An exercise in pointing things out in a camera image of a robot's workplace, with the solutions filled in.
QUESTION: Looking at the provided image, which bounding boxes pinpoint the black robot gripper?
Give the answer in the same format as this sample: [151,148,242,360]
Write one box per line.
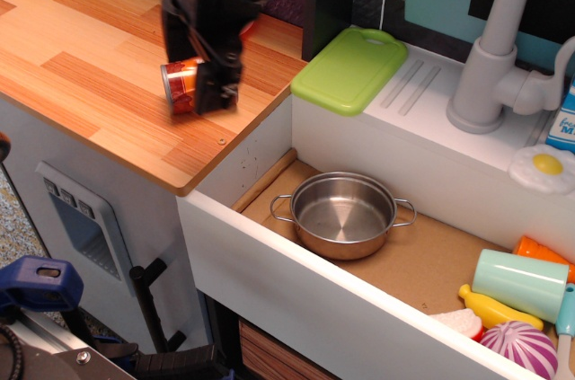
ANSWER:
[162,0,261,115]

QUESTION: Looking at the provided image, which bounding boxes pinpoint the orange and brown toy can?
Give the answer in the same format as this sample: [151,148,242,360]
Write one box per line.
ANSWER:
[160,57,204,115]

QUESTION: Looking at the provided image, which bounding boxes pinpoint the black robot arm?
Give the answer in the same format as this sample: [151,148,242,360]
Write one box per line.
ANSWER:
[161,0,267,115]

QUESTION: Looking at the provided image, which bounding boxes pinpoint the stainless steel pot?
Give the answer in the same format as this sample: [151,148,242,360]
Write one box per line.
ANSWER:
[270,172,418,261]

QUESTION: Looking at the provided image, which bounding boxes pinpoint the red plastic plate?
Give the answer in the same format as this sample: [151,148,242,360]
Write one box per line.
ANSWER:
[239,21,255,40]

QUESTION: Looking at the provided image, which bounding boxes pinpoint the green plastic cutting board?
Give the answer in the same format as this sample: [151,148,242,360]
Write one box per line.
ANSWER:
[290,27,408,117]

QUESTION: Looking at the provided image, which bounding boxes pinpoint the grey oven control panel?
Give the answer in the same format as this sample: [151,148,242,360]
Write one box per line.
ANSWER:
[36,161,135,296]

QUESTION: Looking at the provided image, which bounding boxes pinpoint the blue clamp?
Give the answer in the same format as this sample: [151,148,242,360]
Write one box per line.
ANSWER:
[1,255,84,316]

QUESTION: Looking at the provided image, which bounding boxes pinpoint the grey toy faucet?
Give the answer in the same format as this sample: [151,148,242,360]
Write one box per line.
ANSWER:
[447,0,574,134]

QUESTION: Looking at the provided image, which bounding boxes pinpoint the toy fried egg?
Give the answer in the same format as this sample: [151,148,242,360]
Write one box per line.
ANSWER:
[508,144,574,195]

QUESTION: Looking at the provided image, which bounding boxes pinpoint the white toy bread slice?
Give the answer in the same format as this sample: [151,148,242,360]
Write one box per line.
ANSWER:
[430,308,484,342]

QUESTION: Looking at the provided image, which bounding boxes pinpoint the blue toy milk carton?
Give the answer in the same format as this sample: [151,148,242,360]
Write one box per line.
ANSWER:
[545,79,575,153]

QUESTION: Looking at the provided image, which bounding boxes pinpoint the orange plastic cup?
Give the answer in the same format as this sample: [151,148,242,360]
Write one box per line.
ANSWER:
[512,235,574,284]

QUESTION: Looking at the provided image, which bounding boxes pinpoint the yellow toy banana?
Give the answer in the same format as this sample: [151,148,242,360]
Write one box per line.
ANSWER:
[458,284,544,331]

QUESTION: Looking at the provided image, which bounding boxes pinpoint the mint green plastic cup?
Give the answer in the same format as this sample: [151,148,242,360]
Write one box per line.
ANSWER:
[472,249,569,323]

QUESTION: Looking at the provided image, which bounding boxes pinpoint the purple toy onion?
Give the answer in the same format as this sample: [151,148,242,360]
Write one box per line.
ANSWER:
[480,321,559,379]

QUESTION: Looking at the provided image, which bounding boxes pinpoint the light blue toy spatula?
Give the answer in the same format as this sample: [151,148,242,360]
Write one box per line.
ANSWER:
[554,283,574,380]

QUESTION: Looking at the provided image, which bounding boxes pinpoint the black oven door handle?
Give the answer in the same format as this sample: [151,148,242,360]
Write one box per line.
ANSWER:
[128,258,186,353]

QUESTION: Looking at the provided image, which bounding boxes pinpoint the aluminium frame with bracket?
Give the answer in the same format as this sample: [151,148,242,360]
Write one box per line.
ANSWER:
[1,312,132,380]

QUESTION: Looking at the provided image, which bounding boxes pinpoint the black cable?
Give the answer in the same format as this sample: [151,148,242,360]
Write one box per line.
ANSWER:
[0,323,23,380]

